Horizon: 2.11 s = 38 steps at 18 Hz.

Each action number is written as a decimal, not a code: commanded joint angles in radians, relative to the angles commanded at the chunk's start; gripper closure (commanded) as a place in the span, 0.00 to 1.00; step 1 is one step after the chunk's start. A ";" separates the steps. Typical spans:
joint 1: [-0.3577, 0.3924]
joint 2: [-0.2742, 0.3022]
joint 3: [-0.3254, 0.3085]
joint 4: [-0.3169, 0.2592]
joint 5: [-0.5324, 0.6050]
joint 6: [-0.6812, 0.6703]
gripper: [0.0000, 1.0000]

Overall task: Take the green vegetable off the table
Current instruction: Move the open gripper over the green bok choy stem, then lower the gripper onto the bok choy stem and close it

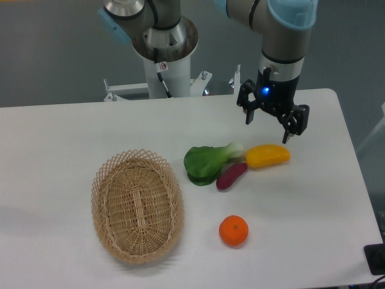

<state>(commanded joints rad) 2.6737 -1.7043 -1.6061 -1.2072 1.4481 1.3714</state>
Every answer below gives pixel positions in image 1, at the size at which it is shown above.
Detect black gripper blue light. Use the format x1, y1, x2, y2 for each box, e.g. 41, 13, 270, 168
236, 72, 310, 144

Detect green bok choy vegetable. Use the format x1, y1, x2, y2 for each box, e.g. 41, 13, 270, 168
183, 141, 244, 186

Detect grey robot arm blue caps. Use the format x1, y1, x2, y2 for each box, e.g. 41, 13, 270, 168
97, 1, 318, 140

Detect yellow mango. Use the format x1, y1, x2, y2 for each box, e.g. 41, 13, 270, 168
245, 144, 291, 169

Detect purple sweet potato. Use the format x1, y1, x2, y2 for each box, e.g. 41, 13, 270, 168
216, 162, 248, 191

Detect orange tangerine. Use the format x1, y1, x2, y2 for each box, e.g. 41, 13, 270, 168
218, 215, 249, 247

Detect woven wicker basket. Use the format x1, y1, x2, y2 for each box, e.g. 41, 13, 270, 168
91, 149, 184, 264

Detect black device at table edge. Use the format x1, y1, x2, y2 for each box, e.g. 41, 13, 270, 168
363, 243, 384, 276

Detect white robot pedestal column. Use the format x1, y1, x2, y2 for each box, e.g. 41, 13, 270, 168
143, 56, 191, 99

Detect black cable on pedestal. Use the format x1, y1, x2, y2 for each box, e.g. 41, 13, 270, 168
153, 47, 173, 99

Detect white metal base frame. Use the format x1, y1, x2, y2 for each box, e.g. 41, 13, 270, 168
103, 64, 241, 102

